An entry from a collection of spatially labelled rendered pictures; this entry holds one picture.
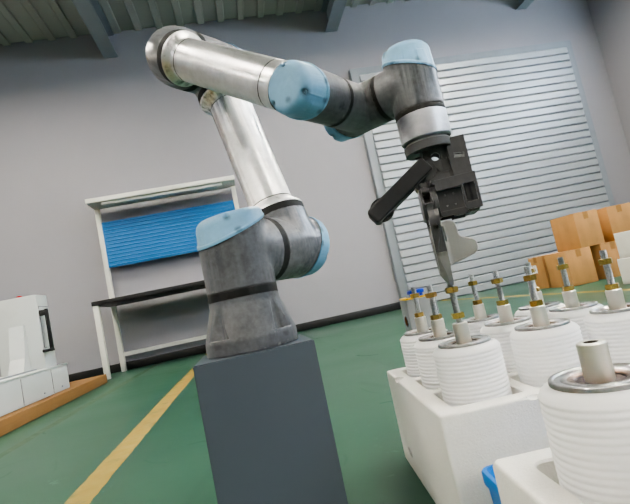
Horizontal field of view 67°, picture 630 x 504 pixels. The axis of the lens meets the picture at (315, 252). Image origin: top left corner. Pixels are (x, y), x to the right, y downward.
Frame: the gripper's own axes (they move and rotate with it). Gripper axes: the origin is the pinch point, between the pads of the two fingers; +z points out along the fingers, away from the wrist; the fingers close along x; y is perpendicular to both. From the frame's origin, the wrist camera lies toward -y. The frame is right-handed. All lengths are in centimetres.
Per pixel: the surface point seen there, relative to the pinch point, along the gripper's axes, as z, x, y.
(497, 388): 16.0, -4.0, 3.1
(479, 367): 12.7, -4.6, 1.4
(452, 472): 24.0, -9.0, -5.1
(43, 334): -16, 227, -270
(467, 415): 17.6, -8.4, -1.7
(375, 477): 35.0, 20.9, -19.8
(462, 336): 8.8, -1.1, 0.5
